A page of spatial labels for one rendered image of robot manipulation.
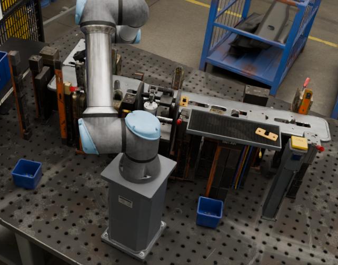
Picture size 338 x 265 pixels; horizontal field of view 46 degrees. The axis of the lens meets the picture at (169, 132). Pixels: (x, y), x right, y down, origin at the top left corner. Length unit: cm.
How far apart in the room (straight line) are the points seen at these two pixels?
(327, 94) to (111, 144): 327
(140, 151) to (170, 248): 56
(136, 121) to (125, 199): 32
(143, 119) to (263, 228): 86
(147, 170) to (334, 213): 105
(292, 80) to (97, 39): 325
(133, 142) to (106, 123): 10
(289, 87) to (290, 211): 238
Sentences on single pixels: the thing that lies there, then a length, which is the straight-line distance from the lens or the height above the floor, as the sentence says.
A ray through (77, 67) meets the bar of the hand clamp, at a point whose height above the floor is 120.
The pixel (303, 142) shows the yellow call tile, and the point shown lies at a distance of 165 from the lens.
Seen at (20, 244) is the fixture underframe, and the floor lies 49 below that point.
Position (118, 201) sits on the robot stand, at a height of 99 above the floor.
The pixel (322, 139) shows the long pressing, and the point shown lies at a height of 100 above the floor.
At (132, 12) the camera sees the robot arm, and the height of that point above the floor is 159.
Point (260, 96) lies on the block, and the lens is 207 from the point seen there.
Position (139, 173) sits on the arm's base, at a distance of 138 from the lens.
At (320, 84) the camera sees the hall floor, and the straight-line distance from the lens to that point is 444.
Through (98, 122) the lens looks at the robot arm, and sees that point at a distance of 128.
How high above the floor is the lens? 216
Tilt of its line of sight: 41 degrees down
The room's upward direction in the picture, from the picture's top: 8 degrees clockwise
